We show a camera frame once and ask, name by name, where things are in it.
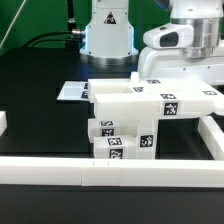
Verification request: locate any white fence right wall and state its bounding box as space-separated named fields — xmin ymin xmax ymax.
xmin=198 ymin=116 xmax=224 ymax=161

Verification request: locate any white fence left wall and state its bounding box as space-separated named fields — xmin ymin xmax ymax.
xmin=0 ymin=111 xmax=7 ymax=136

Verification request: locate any white chair backrest frame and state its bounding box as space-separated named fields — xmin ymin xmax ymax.
xmin=88 ymin=78 xmax=224 ymax=121

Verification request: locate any white chair seat plate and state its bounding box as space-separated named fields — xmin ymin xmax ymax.
xmin=130 ymin=72 xmax=158 ymax=159

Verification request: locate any white fence front wall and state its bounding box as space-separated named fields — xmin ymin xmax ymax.
xmin=0 ymin=156 xmax=224 ymax=188

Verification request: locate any white fence wall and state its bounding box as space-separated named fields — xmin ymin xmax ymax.
xmin=0 ymin=111 xmax=7 ymax=136
xmin=198 ymin=116 xmax=224 ymax=161
xmin=0 ymin=156 xmax=224 ymax=188

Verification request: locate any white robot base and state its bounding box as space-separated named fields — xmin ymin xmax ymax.
xmin=80 ymin=0 xmax=138 ymax=65

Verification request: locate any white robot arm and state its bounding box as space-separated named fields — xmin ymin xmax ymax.
xmin=137 ymin=0 xmax=224 ymax=86

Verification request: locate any black cable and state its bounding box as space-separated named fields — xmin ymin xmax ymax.
xmin=24 ymin=29 xmax=87 ymax=48

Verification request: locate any white marker base plate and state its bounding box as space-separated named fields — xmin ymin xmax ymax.
xmin=57 ymin=81 xmax=88 ymax=101

